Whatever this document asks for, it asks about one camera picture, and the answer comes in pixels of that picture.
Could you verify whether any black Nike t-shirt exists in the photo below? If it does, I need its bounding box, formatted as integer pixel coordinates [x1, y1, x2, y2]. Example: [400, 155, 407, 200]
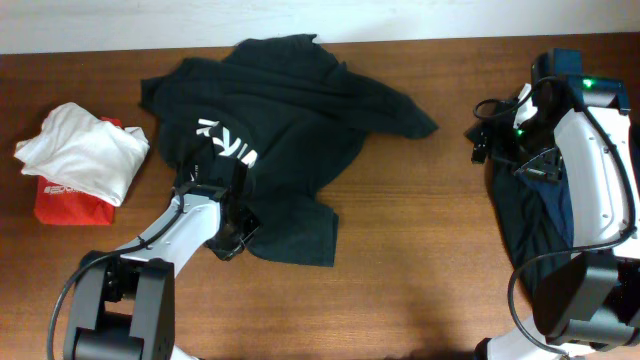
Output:
[140, 34, 437, 267]

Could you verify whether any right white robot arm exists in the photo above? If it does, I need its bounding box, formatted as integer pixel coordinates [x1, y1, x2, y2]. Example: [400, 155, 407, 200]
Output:
[467, 48, 639, 359]

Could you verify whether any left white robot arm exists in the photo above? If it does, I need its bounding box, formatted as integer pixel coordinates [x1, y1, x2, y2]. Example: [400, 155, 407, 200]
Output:
[61, 157, 260, 360]

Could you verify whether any navy blue t-shirt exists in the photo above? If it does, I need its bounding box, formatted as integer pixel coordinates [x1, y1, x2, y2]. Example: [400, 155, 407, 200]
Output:
[518, 167, 574, 248]

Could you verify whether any dark green t-shirt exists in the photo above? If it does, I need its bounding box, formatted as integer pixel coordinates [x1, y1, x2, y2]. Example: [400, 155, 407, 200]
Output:
[487, 161, 573, 269]

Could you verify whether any white folded t-shirt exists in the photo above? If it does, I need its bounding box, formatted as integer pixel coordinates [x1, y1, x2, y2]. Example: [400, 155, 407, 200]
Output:
[14, 102, 150, 207]

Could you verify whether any red folded t-shirt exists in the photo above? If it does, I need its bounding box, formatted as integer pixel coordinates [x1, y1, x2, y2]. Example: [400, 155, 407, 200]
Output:
[33, 116, 125, 227]

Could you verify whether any left black cable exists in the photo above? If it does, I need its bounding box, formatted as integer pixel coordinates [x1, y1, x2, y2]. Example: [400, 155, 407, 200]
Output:
[46, 187, 187, 360]

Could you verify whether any black cable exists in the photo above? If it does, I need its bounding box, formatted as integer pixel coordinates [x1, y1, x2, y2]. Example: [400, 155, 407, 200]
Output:
[46, 187, 187, 360]
[472, 74, 639, 357]

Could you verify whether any right black cable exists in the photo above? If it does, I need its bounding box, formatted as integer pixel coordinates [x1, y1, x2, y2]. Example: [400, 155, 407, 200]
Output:
[472, 74, 639, 357]

